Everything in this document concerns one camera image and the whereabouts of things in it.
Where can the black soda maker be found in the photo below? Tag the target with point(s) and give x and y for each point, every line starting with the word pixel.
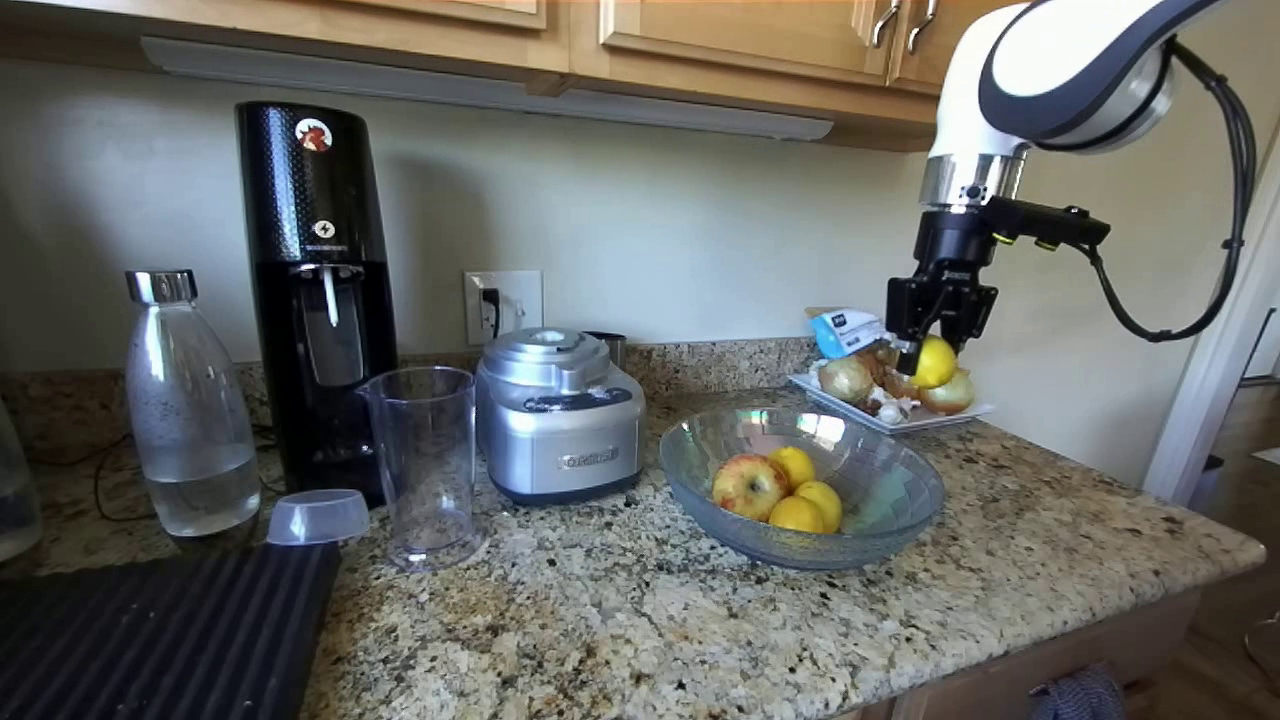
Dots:
pixel 313 267

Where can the yellow onion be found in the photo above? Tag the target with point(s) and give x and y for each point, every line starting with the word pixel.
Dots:
pixel 847 380
pixel 949 398

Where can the silver kitchen appliance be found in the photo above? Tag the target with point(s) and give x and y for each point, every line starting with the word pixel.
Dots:
pixel 561 425

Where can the clear bottle with steel cap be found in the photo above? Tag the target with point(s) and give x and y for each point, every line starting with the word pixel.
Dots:
pixel 184 412

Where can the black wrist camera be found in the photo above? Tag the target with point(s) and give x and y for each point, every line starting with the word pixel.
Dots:
pixel 1053 223

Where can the translucent plastic lid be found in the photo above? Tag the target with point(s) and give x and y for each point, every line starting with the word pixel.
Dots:
pixel 316 519

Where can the white rectangular plate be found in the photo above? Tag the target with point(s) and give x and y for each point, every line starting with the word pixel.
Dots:
pixel 864 419

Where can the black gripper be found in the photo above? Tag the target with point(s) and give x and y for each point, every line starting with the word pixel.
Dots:
pixel 953 246

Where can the black power plug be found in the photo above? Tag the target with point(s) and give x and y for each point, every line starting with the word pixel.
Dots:
pixel 489 314

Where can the blue white food bag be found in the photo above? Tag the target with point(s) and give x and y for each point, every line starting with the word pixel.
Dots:
pixel 847 329

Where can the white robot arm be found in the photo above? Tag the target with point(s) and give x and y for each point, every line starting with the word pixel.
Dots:
pixel 1065 64

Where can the red yellow apple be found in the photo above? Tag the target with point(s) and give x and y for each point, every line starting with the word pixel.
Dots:
pixel 744 487

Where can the wooden wall cabinet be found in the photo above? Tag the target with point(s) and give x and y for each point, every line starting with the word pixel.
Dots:
pixel 744 32

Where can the brown mushroom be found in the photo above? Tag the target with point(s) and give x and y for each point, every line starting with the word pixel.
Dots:
pixel 885 367

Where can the white wall outlet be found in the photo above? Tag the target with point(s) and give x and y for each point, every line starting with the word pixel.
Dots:
pixel 520 306

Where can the grey hanging towel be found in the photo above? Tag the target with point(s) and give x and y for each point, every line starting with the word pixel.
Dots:
pixel 1079 696

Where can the black ribbed drying mat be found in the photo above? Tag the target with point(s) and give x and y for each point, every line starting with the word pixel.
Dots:
pixel 147 642

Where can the white door frame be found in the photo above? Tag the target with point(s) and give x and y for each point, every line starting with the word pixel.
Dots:
pixel 1198 412

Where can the white mushroom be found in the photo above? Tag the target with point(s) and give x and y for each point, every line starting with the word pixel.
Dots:
pixel 885 404

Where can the clear plastic measuring cup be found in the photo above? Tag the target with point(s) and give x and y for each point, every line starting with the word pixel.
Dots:
pixel 420 465

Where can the clear glass bowl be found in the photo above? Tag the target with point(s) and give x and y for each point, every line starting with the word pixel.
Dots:
pixel 692 465

